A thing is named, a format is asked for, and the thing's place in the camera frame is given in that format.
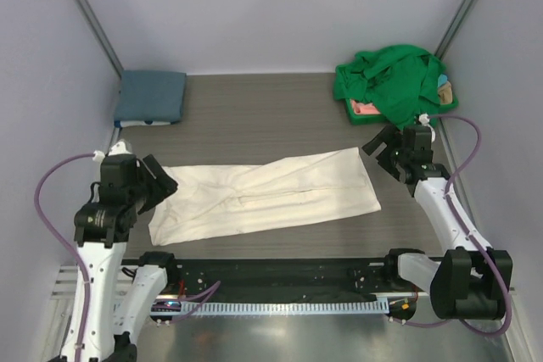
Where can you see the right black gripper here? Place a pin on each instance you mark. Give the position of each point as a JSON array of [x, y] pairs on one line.
[[393, 137]]

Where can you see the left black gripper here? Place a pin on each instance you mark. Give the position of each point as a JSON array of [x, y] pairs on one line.
[[169, 185]]

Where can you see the green plastic bin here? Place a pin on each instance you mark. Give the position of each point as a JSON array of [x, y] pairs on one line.
[[364, 120]]

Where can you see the cream white t shirt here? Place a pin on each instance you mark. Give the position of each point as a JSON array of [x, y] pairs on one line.
[[226, 200]]

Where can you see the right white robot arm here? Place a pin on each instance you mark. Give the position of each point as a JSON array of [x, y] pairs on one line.
[[472, 280]]

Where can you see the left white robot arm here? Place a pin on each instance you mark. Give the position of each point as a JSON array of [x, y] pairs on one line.
[[100, 331]]

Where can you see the pink t shirt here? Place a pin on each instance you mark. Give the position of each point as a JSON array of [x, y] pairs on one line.
[[363, 109]]

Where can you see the green t shirt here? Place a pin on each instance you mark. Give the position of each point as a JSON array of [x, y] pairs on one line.
[[401, 82]]

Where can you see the cyan blue t shirt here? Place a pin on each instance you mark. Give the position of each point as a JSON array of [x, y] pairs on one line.
[[442, 80]]

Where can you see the folded blue t shirt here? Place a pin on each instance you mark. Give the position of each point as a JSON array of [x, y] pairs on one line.
[[150, 96]]

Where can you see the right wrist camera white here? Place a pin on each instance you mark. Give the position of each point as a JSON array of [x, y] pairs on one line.
[[425, 120]]

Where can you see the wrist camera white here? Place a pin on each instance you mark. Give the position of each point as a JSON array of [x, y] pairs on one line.
[[425, 120], [122, 147]]

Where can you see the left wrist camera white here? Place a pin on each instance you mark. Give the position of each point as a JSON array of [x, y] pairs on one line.
[[122, 147]]

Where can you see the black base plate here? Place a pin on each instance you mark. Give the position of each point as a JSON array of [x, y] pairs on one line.
[[290, 281]]

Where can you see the slotted cable duct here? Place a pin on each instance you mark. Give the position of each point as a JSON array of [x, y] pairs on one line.
[[377, 307]]

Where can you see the right aluminium frame post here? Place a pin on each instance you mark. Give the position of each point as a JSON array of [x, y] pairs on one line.
[[462, 12]]

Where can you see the aluminium frame post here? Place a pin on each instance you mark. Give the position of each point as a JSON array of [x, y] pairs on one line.
[[98, 31], [462, 12]]

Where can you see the left aluminium frame post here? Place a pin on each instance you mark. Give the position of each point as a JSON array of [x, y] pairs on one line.
[[98, 31]]

